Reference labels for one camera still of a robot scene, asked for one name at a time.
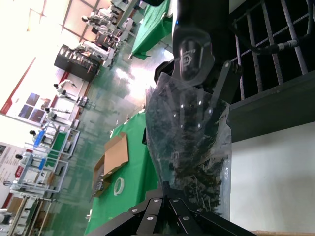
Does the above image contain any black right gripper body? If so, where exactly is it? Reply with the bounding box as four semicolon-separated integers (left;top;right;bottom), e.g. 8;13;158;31
171;0;231;88

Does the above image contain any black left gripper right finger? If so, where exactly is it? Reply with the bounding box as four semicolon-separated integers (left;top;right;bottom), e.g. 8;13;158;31
163;181;258;236

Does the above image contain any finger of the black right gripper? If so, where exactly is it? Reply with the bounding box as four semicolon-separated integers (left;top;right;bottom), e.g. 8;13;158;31
153;60;178;84
179;60;239;131

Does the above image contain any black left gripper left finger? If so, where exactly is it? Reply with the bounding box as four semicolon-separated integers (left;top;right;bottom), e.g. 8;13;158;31
85;181;165;236

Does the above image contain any dark translucent antistatic bag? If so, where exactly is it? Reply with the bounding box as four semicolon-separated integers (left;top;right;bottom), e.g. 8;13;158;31
144;73;233;221

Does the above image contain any black slotted container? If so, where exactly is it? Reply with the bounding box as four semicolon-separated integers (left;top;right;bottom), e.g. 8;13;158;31
142;0;315;146

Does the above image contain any brown cardboard box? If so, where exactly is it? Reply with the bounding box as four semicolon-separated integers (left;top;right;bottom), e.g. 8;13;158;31
253;230;315;236

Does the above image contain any white tape roll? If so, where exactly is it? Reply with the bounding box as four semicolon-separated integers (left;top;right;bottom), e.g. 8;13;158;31
113;177;126;197

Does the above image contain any green tablecloth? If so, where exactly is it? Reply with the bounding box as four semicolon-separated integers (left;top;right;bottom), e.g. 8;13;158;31
130;0;173;59
83;114;173;236

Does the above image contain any flat open cardboard carton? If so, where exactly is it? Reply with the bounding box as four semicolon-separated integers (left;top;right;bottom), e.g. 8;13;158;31
92;131;130;198

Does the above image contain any black shelf cabinet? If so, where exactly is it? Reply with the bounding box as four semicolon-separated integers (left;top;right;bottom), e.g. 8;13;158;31
53;44;101;82

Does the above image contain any person in white coat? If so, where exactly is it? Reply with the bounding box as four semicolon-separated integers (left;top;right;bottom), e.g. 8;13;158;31
45;107;61;121
29;129;41;142
14;153;27;165
53;78;77;100

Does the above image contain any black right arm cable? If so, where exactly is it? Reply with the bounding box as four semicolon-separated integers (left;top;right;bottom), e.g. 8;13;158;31
232;12;315;55

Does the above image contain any white frame bench green top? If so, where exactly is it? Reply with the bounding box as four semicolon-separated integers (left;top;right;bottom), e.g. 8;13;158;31
48;125;81;159

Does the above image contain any red bordered wall poster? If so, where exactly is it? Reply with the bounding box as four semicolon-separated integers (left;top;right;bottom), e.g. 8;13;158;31
0;57;53;122

